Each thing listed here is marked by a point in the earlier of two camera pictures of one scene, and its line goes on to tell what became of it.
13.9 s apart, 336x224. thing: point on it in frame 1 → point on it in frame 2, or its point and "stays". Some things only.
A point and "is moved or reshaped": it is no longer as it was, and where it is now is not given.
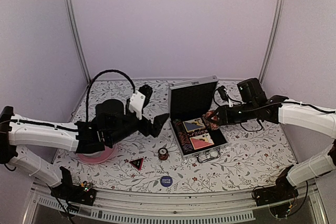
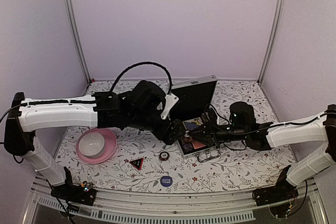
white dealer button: [149, 173] stays
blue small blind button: [166, 181] stays
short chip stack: [163, 153] is moved or reshaped
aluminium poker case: [188, 100] stays
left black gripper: [146, 130] → [162, 135]
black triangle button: [137, 162] stays
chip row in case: [183, 136] stays
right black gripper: [223, 115] → [207, 140]
